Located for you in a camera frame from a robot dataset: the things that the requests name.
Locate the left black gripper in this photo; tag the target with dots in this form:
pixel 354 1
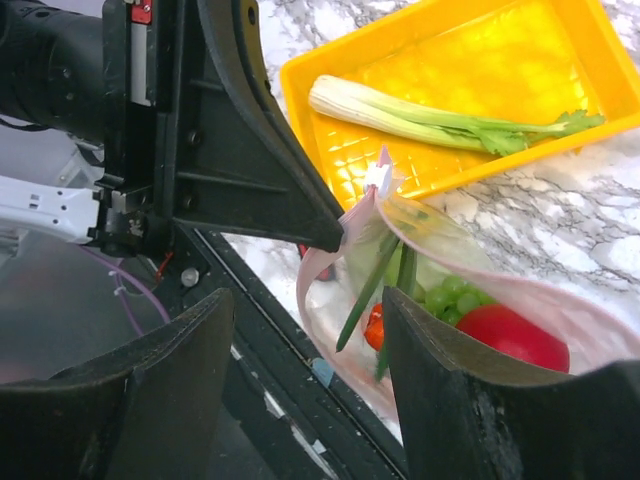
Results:
pixel 107 82

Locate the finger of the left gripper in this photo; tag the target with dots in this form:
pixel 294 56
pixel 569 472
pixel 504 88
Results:
pixel 234 163

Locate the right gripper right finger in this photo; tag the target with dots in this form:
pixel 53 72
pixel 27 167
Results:
pixel 467 411

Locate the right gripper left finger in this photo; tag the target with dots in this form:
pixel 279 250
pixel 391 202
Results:
pixel 146 410

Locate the red toy tomato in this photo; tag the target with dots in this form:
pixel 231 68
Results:
pixel 506 331

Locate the green toy grapes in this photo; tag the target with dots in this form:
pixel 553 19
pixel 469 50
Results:
pixel 453 298

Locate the clear zip top bag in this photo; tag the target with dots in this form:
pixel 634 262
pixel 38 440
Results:
pixel 594 337

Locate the red toy chili pepper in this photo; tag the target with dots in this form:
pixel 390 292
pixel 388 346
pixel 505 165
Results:
pixel 374 330

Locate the red black utility knife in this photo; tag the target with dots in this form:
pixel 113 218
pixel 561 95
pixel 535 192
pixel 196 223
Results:
pixel 316 265

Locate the toy celery bunch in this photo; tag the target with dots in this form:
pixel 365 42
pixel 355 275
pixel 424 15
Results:
pixel 362 105

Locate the yellow plastic tray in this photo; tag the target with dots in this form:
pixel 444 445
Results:
pixel 526 61

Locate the black metal base rail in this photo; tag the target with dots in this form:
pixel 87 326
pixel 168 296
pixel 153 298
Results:
pixel 302 426

